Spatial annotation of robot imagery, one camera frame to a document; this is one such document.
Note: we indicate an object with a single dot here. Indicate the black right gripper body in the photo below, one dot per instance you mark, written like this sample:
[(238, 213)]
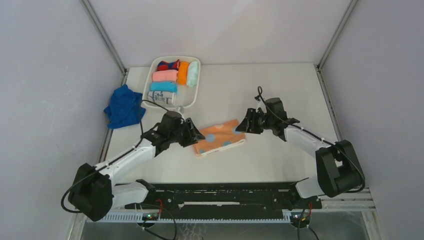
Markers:
[(260, 121)]

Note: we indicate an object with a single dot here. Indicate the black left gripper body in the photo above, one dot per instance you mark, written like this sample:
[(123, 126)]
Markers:
[(179, 135)]

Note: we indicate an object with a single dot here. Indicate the orange towel with blue dots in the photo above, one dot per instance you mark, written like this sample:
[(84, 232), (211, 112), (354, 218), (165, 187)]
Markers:
[(219, 137)]

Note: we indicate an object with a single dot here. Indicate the blue microfiber towel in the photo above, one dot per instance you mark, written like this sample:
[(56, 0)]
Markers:
[(124, 108)]

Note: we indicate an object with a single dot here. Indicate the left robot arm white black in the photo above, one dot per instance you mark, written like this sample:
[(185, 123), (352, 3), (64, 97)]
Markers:
[(96, 189)]

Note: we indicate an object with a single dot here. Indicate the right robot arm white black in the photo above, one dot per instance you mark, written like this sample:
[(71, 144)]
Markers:
[(337, 167)]

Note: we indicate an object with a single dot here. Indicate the white plastic tray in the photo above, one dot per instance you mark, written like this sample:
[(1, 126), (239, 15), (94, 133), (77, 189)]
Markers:
[(185, 95)]

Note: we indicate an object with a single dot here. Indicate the white printed rolled towel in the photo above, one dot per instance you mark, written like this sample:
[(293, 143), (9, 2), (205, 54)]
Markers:
[(162, 97)]

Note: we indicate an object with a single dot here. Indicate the light blue rolled towel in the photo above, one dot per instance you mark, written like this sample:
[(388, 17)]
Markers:
[(164, 86)]

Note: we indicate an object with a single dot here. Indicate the mint green rolled towel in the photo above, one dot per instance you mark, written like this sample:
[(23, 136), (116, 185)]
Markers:
[(192, 74)]

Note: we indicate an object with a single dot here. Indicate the pink rolled towel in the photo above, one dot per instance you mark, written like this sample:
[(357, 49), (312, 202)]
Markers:
[(170, 75)]

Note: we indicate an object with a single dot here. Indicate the orange rolled towel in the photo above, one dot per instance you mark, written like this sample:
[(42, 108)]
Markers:
[(182, 73)]

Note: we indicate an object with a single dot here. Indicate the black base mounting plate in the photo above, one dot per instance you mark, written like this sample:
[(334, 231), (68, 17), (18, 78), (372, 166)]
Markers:
[(258, 199)]

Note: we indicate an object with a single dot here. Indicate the red and blue rolled towel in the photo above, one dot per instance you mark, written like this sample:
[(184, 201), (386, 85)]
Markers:
[(164, 65)]

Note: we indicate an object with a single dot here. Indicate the white slotted cable duct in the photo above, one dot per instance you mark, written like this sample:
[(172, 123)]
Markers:
[(136, 217)]

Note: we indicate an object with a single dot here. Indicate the right aluminium frame post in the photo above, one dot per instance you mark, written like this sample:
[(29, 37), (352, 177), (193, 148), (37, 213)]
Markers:
[(337, 33)]

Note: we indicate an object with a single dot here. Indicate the aluminium frame post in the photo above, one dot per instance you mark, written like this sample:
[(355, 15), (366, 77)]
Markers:
[(337, 33), (102, 32)]

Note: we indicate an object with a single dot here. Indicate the left aluminium frame post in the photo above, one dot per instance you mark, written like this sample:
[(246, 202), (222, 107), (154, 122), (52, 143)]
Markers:
[(102, 32)]

